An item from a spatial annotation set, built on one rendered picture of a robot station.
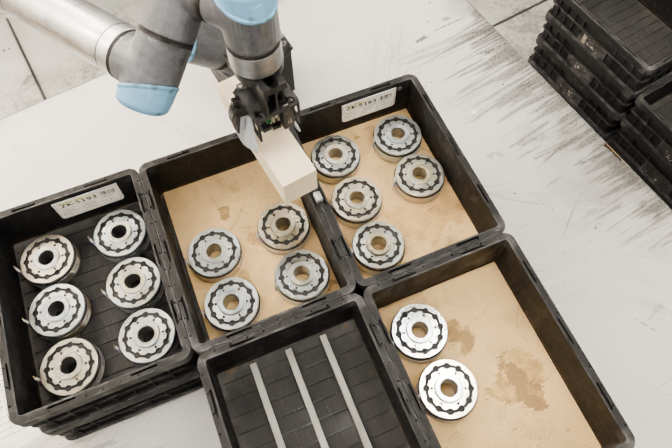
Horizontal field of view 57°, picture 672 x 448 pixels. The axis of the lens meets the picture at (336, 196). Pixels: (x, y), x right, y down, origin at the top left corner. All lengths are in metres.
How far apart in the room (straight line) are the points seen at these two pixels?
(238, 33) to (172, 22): 0.09
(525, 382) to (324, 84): 0.87
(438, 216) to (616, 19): 1.15
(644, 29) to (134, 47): 1.71
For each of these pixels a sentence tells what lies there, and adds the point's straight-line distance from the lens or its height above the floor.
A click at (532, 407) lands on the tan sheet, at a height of 0.83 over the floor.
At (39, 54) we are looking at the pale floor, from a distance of 2.88.
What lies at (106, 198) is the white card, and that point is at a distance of 1.30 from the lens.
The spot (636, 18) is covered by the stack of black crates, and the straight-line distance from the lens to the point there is 2.25.
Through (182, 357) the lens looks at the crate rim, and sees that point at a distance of 1.08.
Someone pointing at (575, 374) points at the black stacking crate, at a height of 0.89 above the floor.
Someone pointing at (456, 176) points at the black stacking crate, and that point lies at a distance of 1.26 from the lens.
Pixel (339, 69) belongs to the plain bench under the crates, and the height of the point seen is 0.70.
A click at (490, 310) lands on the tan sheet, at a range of 1.21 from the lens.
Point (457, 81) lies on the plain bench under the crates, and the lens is 1.63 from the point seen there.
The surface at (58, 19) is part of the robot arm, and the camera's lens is 0.97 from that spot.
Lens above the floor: 1.95
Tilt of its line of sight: 62 degrees down
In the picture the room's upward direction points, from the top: 1 degrees counter-clockwise
